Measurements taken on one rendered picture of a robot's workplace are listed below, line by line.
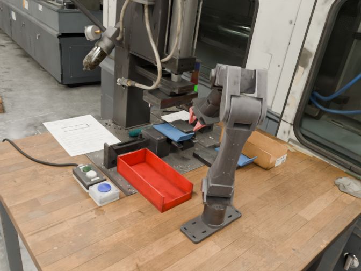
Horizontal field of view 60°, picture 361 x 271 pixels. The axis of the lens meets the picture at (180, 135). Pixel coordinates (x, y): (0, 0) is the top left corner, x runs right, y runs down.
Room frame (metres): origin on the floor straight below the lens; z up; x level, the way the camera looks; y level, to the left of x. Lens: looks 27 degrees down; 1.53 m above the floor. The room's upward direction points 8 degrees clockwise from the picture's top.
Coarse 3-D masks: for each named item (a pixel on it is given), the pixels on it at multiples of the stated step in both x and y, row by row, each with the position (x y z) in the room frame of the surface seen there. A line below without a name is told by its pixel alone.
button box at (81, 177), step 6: (6, 138) 1.00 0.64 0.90; (12, 144) 0.95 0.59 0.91; (18, 150) 0.92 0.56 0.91; (30, 156) 0.89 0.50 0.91; (42, 162) 0.87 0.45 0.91; (48, 162) 0.87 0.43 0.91; (78, 168) 0.83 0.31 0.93; (96, 168) 0.84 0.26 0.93; (78, 174) 0.80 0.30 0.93; (84, 174) 0.80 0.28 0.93; (102, 174) 0.82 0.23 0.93; (78, 180) 0.80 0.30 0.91; (84, 180) 0.77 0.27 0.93; (90, 180) 0.78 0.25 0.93; (96, 180) 0.78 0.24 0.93; (102, 180) 0.79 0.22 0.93; (84, 186) 0.77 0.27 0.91
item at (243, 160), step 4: (216, 148) 1.10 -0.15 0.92; (240, 156) 1.06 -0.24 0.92; (244, 156) 1.07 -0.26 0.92; (256, 156) 1.04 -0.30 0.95; (240, 160) 1.04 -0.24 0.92; (244, 160) 1.04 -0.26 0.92; (248, 160) 1.00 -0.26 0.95; (252, 160) 1.04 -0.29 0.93; (240, 164) 1.01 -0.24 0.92; (244, 164) 1.01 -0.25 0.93
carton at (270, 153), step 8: (256, 136) 1.21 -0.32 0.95; (264, 136) 1.19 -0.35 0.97; (248, 144) 1.10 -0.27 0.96; (256, 144) 1.21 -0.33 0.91; (264, 144) 1.18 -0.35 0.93; (272, 144) 1.16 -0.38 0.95; (280, 144) 1.13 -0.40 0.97; (248, 152) 1.10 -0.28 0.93; (256, 152) 1.07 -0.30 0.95; (264, 152) 1.05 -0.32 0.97; (272, 152) 1.15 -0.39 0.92; (280, 152) 1.12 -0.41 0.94; (256, 160) 1.07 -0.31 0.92; (264, 160) 1.04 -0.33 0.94; (272, 160) 1.10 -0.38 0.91; (280, 160) 1.09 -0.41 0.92; (264, 168) 1.04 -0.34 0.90
